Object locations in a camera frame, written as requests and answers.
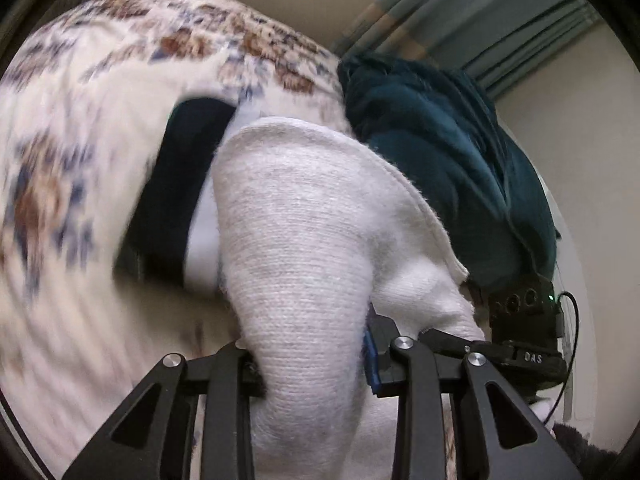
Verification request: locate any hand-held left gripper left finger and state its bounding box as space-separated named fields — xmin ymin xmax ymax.
xmin=62 ymin=341 xmax=267 ymax=480

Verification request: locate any large black folded garment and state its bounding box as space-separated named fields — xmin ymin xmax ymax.
xmin=114 ymin=97 xmax=238 ymax=288

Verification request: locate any grey green curtain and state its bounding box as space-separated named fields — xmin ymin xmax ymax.
xmin=330 ymin=0 xmax=601 ymax=101

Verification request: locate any white knit sweater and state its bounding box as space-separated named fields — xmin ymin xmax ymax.
xmin=184 ymin=109 xmax=486 ymax=480

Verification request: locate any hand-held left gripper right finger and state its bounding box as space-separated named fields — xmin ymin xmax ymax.
xmin=366 ymin=305 xmax=583 ymax=480

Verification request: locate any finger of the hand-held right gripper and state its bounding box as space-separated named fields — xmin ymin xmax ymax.
xmin=420 ymin=329 xmax=511 ymax=362

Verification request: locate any floral printed blanket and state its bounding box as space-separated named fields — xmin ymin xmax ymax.
xmin=0 ymin=0 xmax=361 ymax=480

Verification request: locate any dark teal fleece cloth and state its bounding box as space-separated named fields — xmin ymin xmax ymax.
xmin=337 ymin=52 xmax=561 ymax=296

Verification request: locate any black cable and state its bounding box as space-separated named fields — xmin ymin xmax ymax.
xmin=545 ymin=290 xmax=581 ymax=423

